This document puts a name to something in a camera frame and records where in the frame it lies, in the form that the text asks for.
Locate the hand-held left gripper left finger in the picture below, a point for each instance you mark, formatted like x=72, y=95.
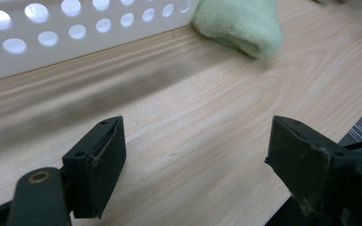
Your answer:
x=99, y=163

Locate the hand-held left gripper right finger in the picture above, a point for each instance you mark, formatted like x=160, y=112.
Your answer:
x=298, y=163

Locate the white perforated plastic basket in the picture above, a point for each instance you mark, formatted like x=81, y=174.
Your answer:
x=85, y=40

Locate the green fluffy sock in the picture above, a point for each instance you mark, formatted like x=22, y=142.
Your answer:
x=242, y=25

